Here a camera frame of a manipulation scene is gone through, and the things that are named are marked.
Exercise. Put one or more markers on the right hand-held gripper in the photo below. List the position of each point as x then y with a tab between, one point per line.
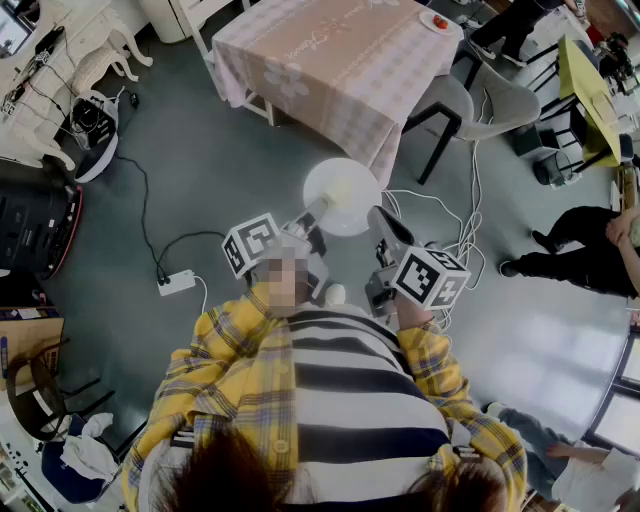
430	280

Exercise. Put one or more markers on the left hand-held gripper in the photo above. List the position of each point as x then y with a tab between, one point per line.
250	245

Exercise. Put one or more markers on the white round plate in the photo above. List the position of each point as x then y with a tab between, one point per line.
340	172

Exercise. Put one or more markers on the person's right forearm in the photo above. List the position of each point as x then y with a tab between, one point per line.
432	350

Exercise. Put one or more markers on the person's left forearm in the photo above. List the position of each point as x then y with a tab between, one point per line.
230	330

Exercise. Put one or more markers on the table with pink checked cloth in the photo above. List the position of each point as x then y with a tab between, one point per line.
350	75

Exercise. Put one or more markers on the person's white shoe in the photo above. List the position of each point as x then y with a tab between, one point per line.
334	295

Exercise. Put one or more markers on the person's torso striped shirt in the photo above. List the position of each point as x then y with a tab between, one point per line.
350	380

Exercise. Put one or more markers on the white power strip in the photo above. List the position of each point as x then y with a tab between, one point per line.
177	282

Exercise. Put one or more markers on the grey plastic chair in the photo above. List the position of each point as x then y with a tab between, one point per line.
505	105

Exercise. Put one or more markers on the black metal chair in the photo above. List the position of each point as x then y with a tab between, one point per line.
565	120

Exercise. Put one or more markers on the small white plate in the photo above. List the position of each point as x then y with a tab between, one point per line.
452	29

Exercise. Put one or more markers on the black power adapter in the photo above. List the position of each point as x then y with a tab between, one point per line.
135	99

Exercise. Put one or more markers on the white wooden chair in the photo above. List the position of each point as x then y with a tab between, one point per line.
192	25

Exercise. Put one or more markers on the white round cabinet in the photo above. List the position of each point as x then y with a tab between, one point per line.
165	20

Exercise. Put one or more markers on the yellow-green table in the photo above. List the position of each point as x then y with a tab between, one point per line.
585	80

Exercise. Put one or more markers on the white ornate woven stool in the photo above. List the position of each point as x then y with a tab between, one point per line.
95	65

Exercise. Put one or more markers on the black machine red trim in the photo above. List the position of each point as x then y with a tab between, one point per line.
30	230

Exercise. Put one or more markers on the white ornate dresser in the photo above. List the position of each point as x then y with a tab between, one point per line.
30	125

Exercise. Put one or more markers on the cardboard box blue label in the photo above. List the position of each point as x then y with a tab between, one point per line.
30	335

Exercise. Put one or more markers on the crumpled white cloth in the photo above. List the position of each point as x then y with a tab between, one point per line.
85	450

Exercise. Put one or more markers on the dark blue chair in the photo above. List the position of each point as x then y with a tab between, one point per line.
75	487

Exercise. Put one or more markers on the black window frame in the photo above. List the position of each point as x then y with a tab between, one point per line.
612	400

